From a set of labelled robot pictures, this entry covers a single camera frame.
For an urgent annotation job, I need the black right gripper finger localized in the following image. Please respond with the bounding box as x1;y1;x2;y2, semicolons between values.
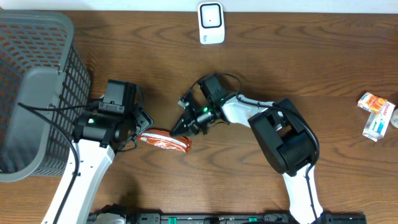
175;111;193;131
170;123;195;137

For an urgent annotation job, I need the red chocolate bar wrapper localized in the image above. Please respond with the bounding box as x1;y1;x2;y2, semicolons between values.
138;129;192;153

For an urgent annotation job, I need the orange juice carton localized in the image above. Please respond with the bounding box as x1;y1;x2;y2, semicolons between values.
357;92;387;114

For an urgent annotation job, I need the white Panadol box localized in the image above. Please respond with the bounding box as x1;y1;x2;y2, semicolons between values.
362;101;396;142

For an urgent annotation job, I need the green lid jar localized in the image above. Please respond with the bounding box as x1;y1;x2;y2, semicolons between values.
390;109;398;128

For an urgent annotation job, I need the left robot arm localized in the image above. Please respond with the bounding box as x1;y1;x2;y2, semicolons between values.
42;80;154;223

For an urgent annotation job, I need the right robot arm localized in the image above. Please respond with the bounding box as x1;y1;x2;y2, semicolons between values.
170;73;323;223

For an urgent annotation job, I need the white barcode scanner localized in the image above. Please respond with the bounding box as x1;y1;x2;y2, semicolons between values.
197;1;225;45

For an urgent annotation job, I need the grey plastic shopping basket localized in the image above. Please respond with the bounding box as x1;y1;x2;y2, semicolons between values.
1;10;91;182

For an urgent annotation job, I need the black camera cable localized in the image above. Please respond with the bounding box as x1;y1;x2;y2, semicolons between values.
17;99;106;224
182;72;321;224

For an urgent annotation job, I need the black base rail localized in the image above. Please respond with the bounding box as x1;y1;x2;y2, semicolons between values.
86;203;368;224

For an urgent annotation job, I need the black left camera cable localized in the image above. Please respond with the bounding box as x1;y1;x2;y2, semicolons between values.
17;99;106;224

